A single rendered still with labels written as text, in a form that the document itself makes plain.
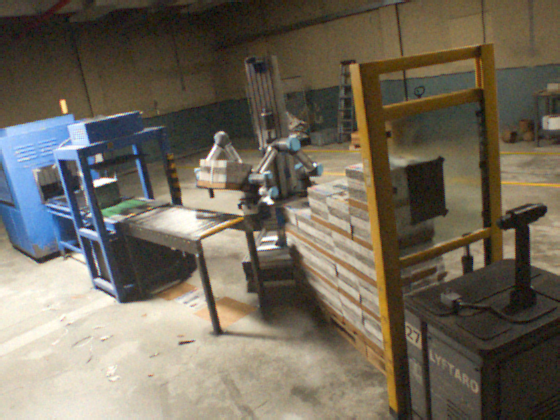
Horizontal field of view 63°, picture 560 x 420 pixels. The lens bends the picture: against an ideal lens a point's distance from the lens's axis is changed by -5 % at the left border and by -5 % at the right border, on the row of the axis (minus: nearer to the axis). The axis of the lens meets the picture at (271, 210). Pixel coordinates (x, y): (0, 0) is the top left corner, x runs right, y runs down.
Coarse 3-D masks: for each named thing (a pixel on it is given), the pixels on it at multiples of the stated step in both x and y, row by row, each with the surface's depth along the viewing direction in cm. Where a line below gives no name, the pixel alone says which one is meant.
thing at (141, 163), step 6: (138, 144) 517; (138, 150) 518; (138, 162) 522; (144, 162) 524; (138, 168) 525; (144, 168) 525; (144, 174) 526; (144, 180) 526; (144, 186) 529; (150, 186) 532; (144, 192) 534; (150, 192) 533; (150, 198) 534
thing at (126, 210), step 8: (128, 200) 523; (136, 200) 518; (144, 200) 512; (152, 200) 504; (112, 208) 500; (120, 208) 493; (128, 208) 488; (136, 208) 480; (144, 208) 473; (152, 208) 469; (88, 216) 488; (104, 216) 473; (112, 216) 465; (120, 216) 459; (128, 216) 454; (112, 224) 443
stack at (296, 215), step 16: (288, 208) 373; (304, 208) 366; (288, 224) 382; (304, 224) 351; (288, 240) 391; (320, 240) 329; (336, 240) 304; (304, 256) 367; (320, 256) 335; (336, 256) 310; (352, 256) 288; (304, 272) 378; (320, 272) 344; (336, 272) 316; (320, 288) 353; (352, 288) 298; (320, 304) 360; (336, 304) 330; (352, 304) 305; (336, 320) 337; (352, 320) 311
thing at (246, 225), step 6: (168, 204) 470; (192, 210) 434; (198, 210) 428; (204, 210) 424; (210, 210) 420; (234, 216) 389; (240, 216) 386; (246, 216) 383; (246, 222) 379; (234, 228) 394; (240, 228) 388; (246, 228) 381; (252, 228) 383
